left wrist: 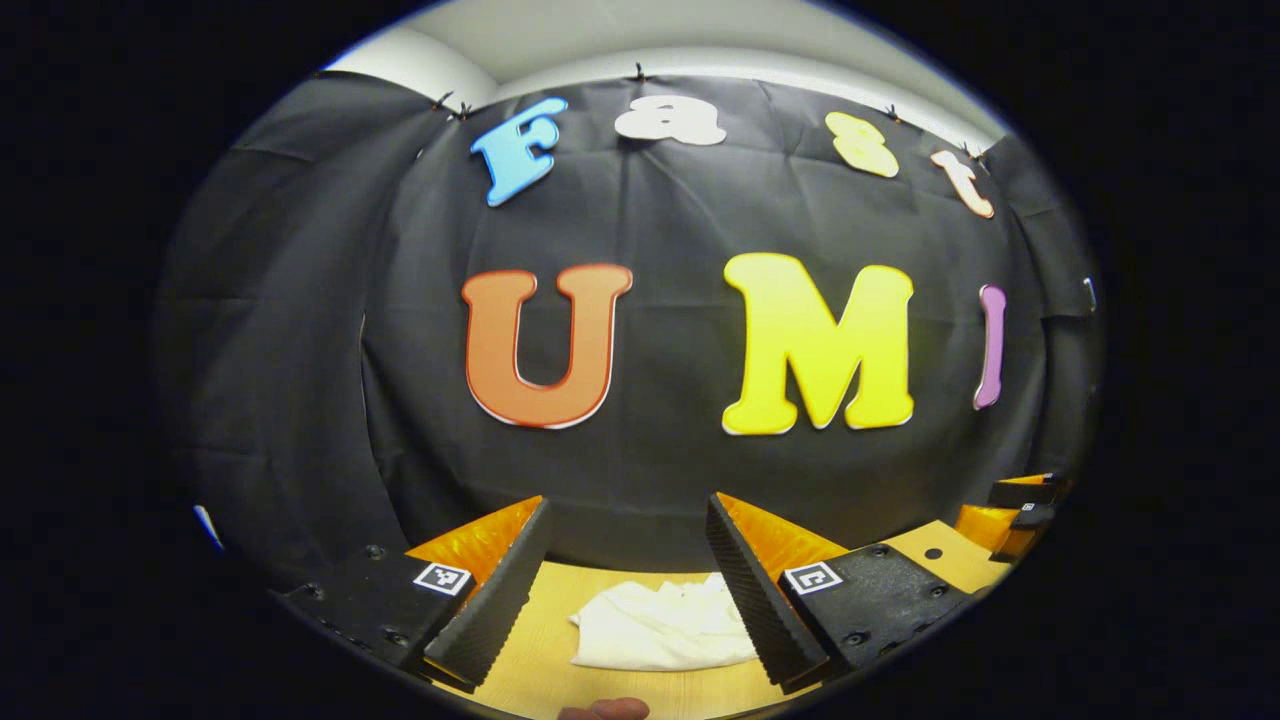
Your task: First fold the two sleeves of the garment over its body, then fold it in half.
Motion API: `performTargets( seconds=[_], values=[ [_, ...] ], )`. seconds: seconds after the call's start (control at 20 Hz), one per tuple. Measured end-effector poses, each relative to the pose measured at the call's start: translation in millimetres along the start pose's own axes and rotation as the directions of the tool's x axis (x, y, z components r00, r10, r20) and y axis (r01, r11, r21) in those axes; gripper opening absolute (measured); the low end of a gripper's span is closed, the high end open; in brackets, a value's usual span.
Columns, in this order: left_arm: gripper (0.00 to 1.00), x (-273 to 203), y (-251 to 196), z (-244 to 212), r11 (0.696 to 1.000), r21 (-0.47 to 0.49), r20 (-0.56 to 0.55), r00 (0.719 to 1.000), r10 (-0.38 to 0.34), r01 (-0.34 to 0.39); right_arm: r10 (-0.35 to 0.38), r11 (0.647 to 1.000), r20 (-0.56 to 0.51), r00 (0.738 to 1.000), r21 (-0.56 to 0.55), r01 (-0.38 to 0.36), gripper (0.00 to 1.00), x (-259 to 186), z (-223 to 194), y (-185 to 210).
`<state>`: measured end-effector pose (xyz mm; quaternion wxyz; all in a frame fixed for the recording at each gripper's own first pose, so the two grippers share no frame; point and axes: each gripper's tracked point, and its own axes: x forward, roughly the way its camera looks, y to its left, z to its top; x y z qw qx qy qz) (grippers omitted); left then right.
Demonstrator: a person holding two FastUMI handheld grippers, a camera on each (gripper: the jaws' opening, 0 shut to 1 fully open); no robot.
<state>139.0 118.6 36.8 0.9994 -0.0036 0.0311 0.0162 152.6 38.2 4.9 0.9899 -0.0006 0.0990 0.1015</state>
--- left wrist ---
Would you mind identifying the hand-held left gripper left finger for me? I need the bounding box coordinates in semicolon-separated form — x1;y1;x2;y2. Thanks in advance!
283;495;556;694

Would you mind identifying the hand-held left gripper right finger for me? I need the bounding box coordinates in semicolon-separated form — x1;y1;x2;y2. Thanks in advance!
705;491;976;696

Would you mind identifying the cream sweater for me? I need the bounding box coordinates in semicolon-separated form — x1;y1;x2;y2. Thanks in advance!
570;572;759;673

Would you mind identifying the black backdrop cloth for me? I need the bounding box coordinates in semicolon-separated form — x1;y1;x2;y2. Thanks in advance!
155;70;1106;591

